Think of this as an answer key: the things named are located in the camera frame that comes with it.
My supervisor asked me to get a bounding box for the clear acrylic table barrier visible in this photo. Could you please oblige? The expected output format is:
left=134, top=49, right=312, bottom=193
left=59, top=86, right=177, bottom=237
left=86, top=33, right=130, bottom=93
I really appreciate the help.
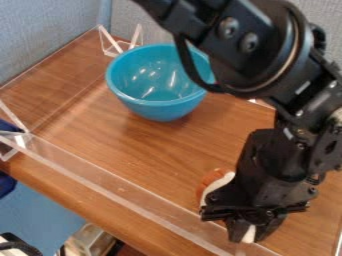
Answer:
left=0, top=23, right=342, bottom=256

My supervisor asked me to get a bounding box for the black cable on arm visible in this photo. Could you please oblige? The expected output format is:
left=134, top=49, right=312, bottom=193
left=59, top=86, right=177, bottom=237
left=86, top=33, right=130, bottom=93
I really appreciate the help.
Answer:
left=173, top=33, right=229, bottom=94

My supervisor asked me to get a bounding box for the grey box under table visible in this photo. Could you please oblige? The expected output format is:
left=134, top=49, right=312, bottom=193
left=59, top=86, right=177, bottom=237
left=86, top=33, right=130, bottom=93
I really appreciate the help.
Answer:
left=58, top=223, right=117, bottom=256

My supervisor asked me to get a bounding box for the toy mushroom brown cap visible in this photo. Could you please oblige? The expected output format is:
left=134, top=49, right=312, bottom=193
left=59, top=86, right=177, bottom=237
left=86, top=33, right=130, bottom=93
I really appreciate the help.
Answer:
left=197, top=167, right=258, bottom=244

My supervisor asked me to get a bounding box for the blue plastic bowl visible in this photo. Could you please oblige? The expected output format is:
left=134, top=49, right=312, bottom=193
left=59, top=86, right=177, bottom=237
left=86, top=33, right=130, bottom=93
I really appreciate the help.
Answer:
left=106, top=43, right=208, bottom=122

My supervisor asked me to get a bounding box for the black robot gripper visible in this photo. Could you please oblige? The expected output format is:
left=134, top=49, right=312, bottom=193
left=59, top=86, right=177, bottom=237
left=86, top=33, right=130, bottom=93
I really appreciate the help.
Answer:
left=200, top=129, right=316, bottom=243

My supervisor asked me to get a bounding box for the black object at bottom left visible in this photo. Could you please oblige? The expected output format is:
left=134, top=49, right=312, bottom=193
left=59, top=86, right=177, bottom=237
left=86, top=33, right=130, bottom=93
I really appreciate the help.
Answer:
left=0, top=233, right=43, bottom=256

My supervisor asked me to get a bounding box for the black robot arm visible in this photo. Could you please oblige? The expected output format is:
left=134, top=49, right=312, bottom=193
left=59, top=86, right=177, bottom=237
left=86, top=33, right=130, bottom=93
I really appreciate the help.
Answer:
left=134, top=0, right=342, bottom=243

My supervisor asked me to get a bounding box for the dark blue cloth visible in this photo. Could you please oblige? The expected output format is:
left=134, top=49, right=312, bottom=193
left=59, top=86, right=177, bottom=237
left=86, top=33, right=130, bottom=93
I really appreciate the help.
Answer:
left=0, top=118, right=25, bottom=199

